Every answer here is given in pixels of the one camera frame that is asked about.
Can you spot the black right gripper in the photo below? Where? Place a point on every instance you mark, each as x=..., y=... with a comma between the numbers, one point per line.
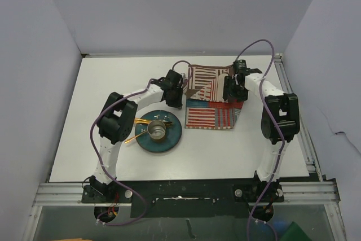
x=228, y=92

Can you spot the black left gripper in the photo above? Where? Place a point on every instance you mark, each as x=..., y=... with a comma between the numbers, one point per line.
x=177, y=103

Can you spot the patchwork striped cloth placemat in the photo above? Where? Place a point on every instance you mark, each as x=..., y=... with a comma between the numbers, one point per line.
x=205, y=106

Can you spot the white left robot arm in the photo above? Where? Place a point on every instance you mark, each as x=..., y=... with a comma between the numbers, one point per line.
x=115, y=122

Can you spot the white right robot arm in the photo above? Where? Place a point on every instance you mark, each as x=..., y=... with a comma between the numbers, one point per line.
x=280, y=120

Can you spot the beige metal cup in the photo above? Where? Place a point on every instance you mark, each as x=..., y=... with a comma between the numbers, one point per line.
x=156, y=130

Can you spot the blue ceramic plate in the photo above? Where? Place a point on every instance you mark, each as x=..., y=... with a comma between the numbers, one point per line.
x=172, y=136

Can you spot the gold spoon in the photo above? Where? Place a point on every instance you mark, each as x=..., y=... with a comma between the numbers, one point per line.
x=144, y=121

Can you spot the gold fork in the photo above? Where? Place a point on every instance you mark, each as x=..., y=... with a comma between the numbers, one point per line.
x=136, y=136

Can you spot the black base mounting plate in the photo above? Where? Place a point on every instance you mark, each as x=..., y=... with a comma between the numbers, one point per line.
x=202, y=198

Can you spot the blue object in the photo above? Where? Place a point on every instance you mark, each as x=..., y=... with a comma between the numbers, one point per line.
x=279, y=224

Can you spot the green object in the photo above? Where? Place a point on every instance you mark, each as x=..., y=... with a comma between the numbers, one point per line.
x=294, y=233

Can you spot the right side aluminium rail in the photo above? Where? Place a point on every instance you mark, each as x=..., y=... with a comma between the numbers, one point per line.
x=315, y=188

